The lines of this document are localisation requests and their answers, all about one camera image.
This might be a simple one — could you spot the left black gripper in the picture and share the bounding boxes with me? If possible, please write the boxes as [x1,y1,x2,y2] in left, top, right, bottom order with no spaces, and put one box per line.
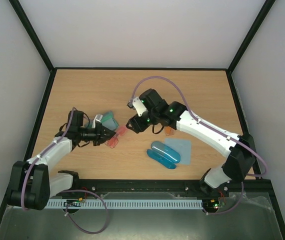
[78,122,118,146]

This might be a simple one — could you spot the red sunglasses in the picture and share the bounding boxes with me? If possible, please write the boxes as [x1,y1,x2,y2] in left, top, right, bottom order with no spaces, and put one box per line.
[105,125,128,149]

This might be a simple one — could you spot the green glasses case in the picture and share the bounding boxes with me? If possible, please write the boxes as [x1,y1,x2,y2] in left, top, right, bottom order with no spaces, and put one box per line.
[101,110,119,131]

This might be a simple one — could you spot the blue transparent glasses case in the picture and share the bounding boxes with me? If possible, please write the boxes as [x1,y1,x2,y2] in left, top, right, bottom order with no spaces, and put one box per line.
[146,141,181,170]

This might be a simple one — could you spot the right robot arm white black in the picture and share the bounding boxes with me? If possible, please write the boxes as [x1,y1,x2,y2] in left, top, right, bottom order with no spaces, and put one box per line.
[126,88,255,196]

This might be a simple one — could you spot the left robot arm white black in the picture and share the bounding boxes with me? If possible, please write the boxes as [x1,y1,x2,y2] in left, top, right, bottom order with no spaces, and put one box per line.
[6,108,116,210]

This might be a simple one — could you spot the orange sunglasses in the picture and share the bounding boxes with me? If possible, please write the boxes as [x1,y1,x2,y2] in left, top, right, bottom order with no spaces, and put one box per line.
[164,126,175,136]

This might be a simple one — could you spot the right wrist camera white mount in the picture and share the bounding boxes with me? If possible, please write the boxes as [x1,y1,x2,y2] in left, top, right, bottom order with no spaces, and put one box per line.
[127,97,148,117]

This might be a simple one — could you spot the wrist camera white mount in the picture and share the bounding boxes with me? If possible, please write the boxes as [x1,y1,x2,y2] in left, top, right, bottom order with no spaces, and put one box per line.
[91,114,103,129]
[127,97,148,117]

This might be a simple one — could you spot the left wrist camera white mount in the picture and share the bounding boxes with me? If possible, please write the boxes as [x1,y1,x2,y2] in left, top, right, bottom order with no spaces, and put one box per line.
[91,114,103,129]

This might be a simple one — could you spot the black metal frame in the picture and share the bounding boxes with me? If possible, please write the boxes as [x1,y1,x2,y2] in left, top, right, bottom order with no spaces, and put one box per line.
[0,0,285,240]

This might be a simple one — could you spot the light blue slotted cable duct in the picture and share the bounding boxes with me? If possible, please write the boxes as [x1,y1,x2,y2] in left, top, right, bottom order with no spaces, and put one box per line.
[45,199,203,210]

